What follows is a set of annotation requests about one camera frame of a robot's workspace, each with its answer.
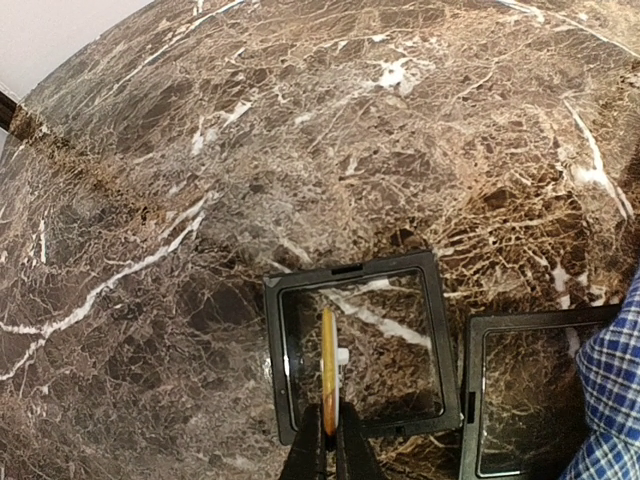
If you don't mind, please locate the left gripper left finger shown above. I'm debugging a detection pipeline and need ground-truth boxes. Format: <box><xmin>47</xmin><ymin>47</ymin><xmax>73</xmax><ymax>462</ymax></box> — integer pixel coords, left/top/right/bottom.
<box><xmin>279</xmin><ymin>404</ymin><xmax>326</xmax><ymax>480</ymax></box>

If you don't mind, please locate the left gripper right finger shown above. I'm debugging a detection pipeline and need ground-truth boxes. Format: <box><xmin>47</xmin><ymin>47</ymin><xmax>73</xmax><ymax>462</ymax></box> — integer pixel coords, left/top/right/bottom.
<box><xmin>335</xmin><ymin>400</ymin><xmax>385</xmax><ymax>480</ymax></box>

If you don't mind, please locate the gold round brooch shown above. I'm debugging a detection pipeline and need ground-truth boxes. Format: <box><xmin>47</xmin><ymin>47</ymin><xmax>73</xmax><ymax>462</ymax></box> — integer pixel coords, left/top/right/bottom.
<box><xmin>321</xmin><ymin>307</ymin><xmax>349</xmax><ymax>437</ymax></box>

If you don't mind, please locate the blue checkered shirt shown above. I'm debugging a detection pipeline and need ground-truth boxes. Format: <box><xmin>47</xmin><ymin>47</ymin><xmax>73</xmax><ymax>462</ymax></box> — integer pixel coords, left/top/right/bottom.
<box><xmin>560</xmin><ymin>276</ymin><xmax>639</xmax><ymax>479</ymax></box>

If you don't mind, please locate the left black display frame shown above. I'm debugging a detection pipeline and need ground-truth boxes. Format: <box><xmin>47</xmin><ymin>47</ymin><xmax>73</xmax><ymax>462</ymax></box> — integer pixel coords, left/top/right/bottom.
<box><xmin>263</xmin><ymin>250</ymin><xmax>462</xmax><ymax>445</ymax></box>

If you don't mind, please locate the black display frame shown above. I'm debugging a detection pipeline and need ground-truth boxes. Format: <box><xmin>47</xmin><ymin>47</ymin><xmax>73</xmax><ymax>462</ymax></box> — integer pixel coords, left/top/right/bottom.
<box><xmin>459</xmin><ymin>305</ymin><xmax>620</xmax><ymax>479</ymax></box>
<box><xmin>263</xmin><ymin>250</ymin><xmax>462</xmax><ymax>445</ymax></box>

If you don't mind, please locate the middle black display frame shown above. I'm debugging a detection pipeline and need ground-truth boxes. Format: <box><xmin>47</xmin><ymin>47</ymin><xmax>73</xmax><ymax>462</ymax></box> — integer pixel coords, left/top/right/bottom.
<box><xmin>459</xmin><ymin>305</ymin><xmax>620</xmax><ymax>479</ymax></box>

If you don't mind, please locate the left black frame post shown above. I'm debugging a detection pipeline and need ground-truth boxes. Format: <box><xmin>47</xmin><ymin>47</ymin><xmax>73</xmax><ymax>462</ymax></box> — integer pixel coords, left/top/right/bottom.
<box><xmin>0</xmin><ymin>91</ymin><xmax>19</xmax><ymax>132</ymax></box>

